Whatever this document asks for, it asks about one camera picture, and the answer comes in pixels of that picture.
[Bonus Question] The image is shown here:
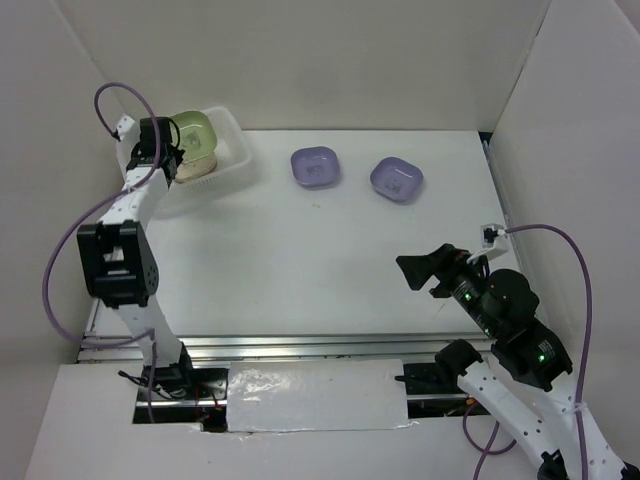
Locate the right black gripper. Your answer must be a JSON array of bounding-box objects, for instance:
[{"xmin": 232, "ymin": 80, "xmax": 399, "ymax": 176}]
[{"xmin": 394, "ymin": 239, "xmax": 500, "ymax": 335}]

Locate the cream panda plate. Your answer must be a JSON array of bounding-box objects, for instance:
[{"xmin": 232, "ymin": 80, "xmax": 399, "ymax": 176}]
[{"xmin": 174, "ymin": 153, "xmax": 218, "ymax": 184}]

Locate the green panda plate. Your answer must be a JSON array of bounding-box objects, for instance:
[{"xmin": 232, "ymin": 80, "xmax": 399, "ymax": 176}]
[{"xmin": 171, "ymin": 110, "xmax": 218, "ymax": 163}]

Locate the purple panda plate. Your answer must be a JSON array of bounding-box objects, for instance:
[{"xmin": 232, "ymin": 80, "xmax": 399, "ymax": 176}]
[
  {"xmin": 290, "ymin": 146, "xmax": 341, "ymax": 188},
  {"xmin": 369, "ymin": 157, "xmax": 424, "ymax": 203}
]

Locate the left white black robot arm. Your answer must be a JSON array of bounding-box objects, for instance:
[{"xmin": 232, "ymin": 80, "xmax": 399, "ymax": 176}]
[{"xmin": 76, "ymin": 117, "xmax": 198, "ymax": 399}]

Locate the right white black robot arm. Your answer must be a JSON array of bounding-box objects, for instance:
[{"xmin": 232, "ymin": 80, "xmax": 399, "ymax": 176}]
[{"xmin": 396, "ymin": 244, "xmax": 639, "ymax": 479}]

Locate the white perforated plastic bin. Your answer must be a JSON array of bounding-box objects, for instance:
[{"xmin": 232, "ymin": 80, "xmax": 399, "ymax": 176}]
[{"xmin": 156, "ymin": 106, "xmax": 252, "ymax": 218}]

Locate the white foil covered panel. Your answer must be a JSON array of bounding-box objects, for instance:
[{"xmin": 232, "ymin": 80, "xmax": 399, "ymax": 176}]
[{"xmin": 226, "ymin": 360, "xmax": 410, "ymax": 433}]

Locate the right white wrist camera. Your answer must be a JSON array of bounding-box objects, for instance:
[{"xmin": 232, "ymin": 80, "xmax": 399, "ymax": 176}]
[{"xmin": 467, "ymin": 223, "xmax": 510, "ymax": 264}]

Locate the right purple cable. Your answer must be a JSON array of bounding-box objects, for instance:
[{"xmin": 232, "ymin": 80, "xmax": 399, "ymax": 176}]
[{"xmin": 462, "ymin": 224, "xmax": 594, "ymax": 480}]

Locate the aluminium rail frame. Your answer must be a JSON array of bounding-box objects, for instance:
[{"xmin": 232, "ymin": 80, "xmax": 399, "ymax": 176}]
[{"xmin": 74, "ymin": 130, "xmax": 541, "ymax": 426}]

